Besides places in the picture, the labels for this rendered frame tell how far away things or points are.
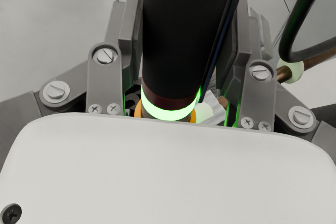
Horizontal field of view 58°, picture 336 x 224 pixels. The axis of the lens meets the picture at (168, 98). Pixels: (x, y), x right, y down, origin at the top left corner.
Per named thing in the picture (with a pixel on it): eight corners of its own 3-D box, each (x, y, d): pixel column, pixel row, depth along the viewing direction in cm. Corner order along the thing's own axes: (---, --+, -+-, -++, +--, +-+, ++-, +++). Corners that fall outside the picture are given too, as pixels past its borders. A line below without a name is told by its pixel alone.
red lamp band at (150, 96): (179, 55, 19) (182, 42, 18) (210, 95, 18) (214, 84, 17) (131, 75, 18) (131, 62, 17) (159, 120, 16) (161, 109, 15)
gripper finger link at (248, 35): (215, 149, 13) (215, 31, 16) (290, 157, 13) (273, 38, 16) (236, 115, 10) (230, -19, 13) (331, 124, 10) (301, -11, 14)
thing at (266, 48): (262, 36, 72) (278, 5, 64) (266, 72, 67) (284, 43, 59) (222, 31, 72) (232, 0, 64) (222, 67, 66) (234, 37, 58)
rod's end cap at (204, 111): (200, 108, 27) (204, 96, 25) (213, 126, 26) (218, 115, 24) (181, 118, 26) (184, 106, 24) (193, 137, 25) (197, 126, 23)
